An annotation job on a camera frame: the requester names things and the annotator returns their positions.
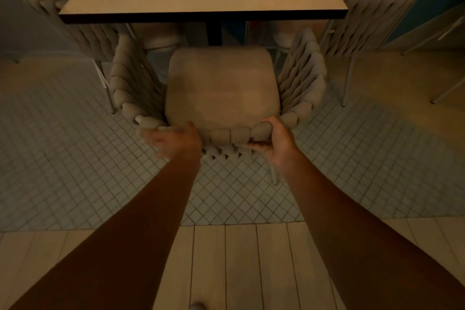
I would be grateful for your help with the person's right hand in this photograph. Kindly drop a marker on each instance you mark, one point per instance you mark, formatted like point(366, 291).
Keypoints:
point(281, 146)

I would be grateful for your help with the person's left hand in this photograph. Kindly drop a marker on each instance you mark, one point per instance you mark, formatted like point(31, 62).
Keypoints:
point(179, 142)

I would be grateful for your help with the person's right forearm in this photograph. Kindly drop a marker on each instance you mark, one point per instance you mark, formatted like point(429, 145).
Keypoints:
point(363, 240)

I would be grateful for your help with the person's left forearm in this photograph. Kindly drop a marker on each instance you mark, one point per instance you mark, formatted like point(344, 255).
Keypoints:
point(127, 240)

